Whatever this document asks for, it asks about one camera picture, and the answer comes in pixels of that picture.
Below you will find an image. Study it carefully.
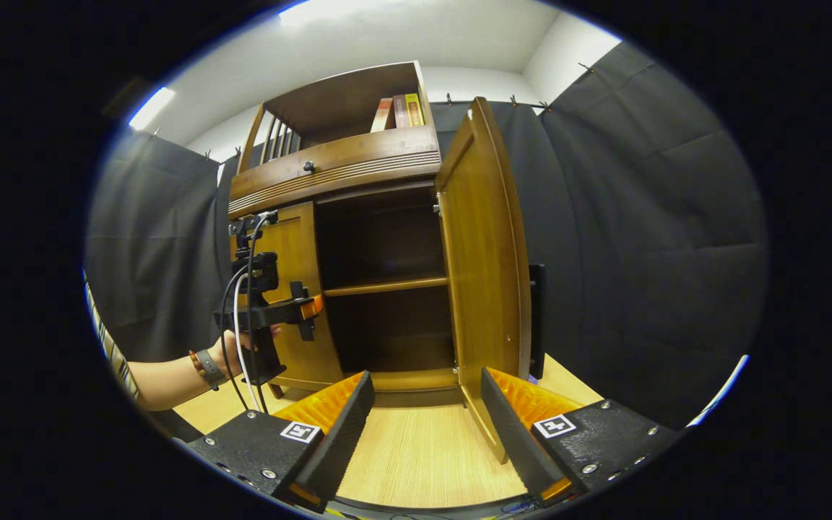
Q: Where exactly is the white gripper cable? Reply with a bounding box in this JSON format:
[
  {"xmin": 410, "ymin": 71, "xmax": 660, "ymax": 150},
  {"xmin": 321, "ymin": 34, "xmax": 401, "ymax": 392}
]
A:
[{"xmin": 233, "ymin": 272, "xmax": 262, "ymax": 412}]

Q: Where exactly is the wooden shoe cabinet door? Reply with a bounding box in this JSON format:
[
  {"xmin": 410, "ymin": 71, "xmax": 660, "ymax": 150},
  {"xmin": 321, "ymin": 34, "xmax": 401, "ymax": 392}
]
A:
[
  {"xmin": 232, "ymin": 202, "xmax": 345, "ymax": 394},
  {"xmin": 435, "ymin": 97, "xmax": 534, "ymax": 464}
]

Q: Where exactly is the person's striped clothing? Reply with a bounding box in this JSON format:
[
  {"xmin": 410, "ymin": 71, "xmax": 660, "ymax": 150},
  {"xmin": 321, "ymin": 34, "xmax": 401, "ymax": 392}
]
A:
[{"xmin": 82, "ymin": 271, "xmax": 141, "ymax": 402}]

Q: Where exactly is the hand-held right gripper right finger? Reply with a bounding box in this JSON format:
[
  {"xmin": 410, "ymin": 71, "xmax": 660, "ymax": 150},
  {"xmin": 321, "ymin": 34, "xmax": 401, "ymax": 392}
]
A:
[{"xmin": 480, "ymin": 367, "xmax": 683, "ymax": 508}]

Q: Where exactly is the dark wrist band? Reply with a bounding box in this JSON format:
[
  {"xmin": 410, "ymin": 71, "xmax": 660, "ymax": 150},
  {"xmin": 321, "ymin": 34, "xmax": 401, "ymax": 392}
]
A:
[{"xmin": 196, "ymin": 349, "xmax": 226, "ymax": 391}]

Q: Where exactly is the wooden cabinet drawer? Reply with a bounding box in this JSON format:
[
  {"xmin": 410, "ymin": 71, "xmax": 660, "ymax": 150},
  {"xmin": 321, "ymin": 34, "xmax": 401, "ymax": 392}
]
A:
[{"xmin": 228, "ymin": 124, "xmax": 443, "ymax": 220}]

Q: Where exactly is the small ceiling light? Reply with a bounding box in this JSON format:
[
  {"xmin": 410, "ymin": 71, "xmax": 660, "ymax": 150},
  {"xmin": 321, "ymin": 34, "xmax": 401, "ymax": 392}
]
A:
[{"xmin": 127, "ymin": 87, "xmax": 177, "ymax": 131}]

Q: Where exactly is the wooden inner shelf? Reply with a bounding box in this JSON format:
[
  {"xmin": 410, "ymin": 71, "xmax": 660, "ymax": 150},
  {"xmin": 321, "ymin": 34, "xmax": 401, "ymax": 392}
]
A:
[{"xmin": 324, "ymin": 274, "xmax": 450, "ymax": 298}]

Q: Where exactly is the wooden double-door shoe cabinet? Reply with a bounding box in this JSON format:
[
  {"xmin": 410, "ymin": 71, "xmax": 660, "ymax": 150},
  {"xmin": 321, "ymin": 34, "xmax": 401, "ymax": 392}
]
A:
[{"xmin": 227, "ymin": 61, "xmax": 462, "ymax": 409}]

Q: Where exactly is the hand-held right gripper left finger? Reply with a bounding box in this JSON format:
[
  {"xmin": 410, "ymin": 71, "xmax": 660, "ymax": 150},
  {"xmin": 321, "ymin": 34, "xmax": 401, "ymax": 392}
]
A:
[{"xmin": 185, "ymin": 370, "xmax": 376, "ymax": 514}]

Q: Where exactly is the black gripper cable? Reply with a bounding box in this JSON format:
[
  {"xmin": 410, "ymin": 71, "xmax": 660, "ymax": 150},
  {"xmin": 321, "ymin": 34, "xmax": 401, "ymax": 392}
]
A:
[{"xmin": 219, "ymin": 215, "xmax": 274, "ymax": 417}]

